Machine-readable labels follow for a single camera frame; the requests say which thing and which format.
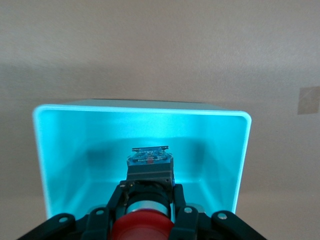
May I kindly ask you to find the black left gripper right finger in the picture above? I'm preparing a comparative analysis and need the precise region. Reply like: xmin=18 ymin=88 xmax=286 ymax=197
xmin=168 ymin=183 xmax=268 ymax=240

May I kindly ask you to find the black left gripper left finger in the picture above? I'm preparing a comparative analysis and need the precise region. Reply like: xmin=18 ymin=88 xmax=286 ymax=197
xmin=18 ymin=180 xmax=137 ymax=240

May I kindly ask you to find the red push button switch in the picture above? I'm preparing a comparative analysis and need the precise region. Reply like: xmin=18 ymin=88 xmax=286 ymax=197
xmin=111 ymin=144 xmax=176 ymax=240

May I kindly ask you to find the cyan plastic box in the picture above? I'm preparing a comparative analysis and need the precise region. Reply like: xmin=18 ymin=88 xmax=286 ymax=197
xmin=32 ymin=99 xmax=252 ymax=219

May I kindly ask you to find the brown tape patch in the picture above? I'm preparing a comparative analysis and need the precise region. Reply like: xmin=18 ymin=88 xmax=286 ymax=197
xmin=297 ymin=86 xmax=320 ymax=116

